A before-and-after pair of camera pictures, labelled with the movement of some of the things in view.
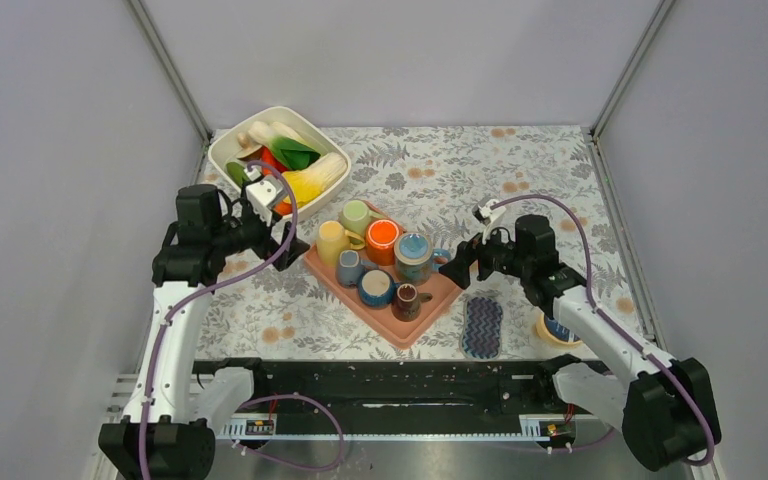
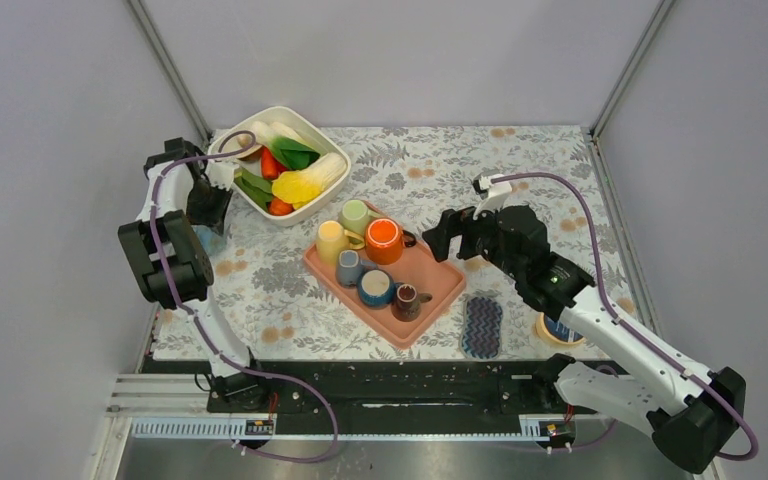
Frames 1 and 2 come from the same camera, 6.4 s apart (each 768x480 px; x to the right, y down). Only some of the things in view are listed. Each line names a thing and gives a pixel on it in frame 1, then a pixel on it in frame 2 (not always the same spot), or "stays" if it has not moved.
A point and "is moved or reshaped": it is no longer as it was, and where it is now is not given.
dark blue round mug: [376, 288] stays
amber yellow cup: [416, 259] is moved or reshaped
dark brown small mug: [407, 306] stays
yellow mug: [331, 239] stays
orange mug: [381, 241] stays
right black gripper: [459, 268] to [452, 223]
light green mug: [356, 216] stays
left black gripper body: [249, 231] to [206, 202]
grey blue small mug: [350, 268] stays
